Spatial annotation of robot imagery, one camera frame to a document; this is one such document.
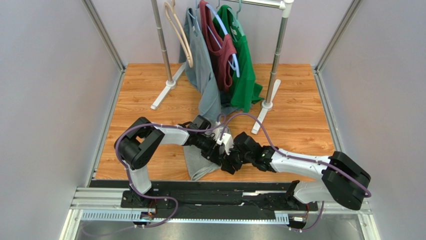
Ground maroon hanging shirt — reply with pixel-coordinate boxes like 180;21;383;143
198;0;237;93

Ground blue-grey hanging shirt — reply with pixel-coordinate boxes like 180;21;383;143
183;8;237;120

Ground light grey cloth napkin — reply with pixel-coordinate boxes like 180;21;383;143
183;121;231;181

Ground green hanging shirt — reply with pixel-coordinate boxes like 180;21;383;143
213;4;264;113

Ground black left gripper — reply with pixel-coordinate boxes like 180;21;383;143
194;133;222;167

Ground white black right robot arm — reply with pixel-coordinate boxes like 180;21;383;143
216;132;371;211

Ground white clothes rack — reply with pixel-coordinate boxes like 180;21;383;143
151;0;293;134

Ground teal green hanger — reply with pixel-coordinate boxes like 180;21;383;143
218;0;245;41

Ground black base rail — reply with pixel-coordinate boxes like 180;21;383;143
89;180;321;221

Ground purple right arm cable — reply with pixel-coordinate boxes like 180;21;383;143
219;112;373;233

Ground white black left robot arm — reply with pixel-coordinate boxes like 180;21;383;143
114;115;234;197

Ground wooden hanger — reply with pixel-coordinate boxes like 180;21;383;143
164;0;194;68

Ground light blue hanger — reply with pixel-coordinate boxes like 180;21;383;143
195;0;242;77

